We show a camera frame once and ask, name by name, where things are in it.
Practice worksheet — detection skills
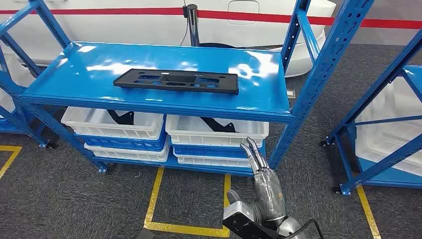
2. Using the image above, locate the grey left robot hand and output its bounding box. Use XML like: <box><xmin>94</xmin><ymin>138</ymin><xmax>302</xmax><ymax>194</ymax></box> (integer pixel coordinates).
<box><xmin>135</xmin><ymin>228</ymin><xmax>156</xmax><ymax>239</ymax></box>

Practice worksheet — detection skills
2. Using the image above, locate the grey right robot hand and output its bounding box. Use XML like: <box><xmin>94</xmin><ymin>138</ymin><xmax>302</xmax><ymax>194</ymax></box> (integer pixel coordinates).
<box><xmin>226</xmin><ymin>136</ymin><xmax>287</xmax><ymax>225</ymax></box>

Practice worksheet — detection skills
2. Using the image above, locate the long black plastic part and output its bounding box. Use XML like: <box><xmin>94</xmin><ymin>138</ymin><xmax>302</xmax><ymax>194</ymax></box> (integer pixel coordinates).
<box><xmin>113</xmin><ymin>68</ymin><xmax>239</xmax><ymax>95</ymax></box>

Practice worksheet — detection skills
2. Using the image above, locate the blue plastic bin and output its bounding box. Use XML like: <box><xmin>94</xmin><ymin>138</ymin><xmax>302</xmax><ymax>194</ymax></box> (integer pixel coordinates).
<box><xmin>171</xmin><ymin>140</ymin><xmax>266</xmax><ymax>160</ymax></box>
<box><xmin>74</xmin><ymin>123</ymin><xmax>169</xmax><ymax>152</ymax></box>

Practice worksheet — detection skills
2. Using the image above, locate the red barrier belt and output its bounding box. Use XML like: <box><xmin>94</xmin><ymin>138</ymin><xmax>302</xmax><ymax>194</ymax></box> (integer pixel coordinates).
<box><xmin>0</xmin><ymin>7</ymin><xmax>185</xmax><ymax>16</ymax></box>
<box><xmin>198</xmin><ymin>9</ymin><xmax>422</xmax><ymax>30</ymax></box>

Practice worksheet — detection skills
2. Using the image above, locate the white car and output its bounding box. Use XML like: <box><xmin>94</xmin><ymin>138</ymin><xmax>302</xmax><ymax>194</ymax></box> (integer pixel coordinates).
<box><xmin>0</xmin><ymin>0</ymin><xmax>337</xmax><ymax>78</ymax></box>

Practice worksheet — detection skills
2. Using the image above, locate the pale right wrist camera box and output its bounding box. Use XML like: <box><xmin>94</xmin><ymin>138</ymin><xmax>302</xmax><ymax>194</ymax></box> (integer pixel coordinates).
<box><xmin>221</xmin><ymin>202</ymin><xmax>264</xmax><ymax>239</ymax></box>

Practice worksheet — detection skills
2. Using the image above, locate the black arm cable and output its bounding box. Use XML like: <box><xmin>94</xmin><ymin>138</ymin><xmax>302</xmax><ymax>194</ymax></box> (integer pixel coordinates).
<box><xmin>283</xmin><ymin>219</ymin><xmax>326</xmax><ymax>239</ymax></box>

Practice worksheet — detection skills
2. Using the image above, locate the black bracket part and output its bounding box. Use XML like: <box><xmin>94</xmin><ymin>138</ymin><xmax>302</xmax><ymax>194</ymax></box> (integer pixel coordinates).
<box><xmin>199</xmin><ymin>117</ymin><xmax>236</xmax><ymax>133</ymax></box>
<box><xmin>106</xmin><ymin>109</ymin><xmax>135</xmax><ymax>126</ymax></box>

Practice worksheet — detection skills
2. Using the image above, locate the black stanchion post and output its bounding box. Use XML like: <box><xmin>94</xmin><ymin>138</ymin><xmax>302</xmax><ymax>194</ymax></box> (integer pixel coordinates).
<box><xmin>183</xmin><ymin>3</ymin><xmax>201</xmax><ymax>47</ymax></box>

